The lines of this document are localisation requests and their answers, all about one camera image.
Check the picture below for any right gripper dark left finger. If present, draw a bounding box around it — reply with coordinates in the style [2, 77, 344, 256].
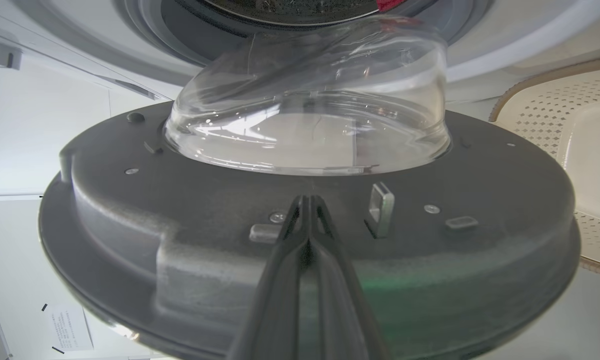
[228, 195, 311, 360]

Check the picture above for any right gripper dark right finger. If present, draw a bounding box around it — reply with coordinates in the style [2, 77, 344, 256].
[300, 195, 391, 360]

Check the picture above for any grey washing machine door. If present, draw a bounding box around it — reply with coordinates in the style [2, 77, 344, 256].
[37, 15, 582, 360]

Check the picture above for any cream perforated laundry basket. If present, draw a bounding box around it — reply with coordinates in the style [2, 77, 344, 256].
[489, 56, 600, 281]

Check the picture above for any white washing machine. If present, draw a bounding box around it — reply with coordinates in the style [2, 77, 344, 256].
[0, 0, 600, 108]

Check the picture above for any white paper sheet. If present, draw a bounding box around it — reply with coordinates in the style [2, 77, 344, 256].
[48, 306, 94, 352]

